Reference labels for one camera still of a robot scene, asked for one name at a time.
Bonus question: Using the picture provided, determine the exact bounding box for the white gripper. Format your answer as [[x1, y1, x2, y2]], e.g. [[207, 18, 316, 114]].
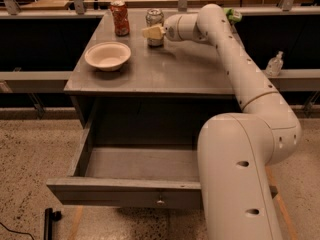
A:
[[142, 14, 200, 41]]

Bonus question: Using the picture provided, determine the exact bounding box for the silver 7up can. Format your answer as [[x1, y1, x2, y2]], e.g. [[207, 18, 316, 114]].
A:
[[145, 8, 164, 47]]

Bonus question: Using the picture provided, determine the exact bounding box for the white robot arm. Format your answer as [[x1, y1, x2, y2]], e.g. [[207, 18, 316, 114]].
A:
[[142, 4, 301, 240]]

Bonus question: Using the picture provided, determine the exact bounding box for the red soda can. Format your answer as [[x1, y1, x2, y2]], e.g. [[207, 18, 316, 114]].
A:
[[110, 0, 130, 36]]

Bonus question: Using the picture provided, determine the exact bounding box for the open grey top drawer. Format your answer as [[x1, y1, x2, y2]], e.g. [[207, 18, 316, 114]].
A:
[[46, 117, 278, 210]]

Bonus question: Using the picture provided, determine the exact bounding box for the white paper bowl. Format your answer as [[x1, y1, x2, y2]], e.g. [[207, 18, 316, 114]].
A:
[[85, 42, 131, 71]]

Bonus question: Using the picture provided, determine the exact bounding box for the green chip bag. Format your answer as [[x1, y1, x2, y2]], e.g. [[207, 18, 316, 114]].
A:
[[224, 8, 242, 24]]

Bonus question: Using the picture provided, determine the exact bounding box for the clear sanitizer bottle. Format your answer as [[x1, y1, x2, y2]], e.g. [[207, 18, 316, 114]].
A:
[[266, 51, 283, 77]]

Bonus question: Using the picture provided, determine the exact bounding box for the black floor stand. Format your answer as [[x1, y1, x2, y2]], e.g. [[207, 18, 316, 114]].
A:
[[43, 208, 62, 240]]

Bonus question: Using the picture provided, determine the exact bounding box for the black floor cable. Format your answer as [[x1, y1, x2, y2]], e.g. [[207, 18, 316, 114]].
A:
[[0, 221, 36, 240]]

